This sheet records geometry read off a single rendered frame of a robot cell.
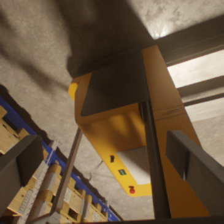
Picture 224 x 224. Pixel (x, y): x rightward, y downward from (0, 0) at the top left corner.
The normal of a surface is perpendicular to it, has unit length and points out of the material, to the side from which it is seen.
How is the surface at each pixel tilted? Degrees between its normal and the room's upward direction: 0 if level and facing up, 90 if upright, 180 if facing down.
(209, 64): 0
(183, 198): 90
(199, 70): 0
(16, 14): 0
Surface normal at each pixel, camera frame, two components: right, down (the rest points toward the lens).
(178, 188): -0.37, -0.74
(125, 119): -0.07, 0.63
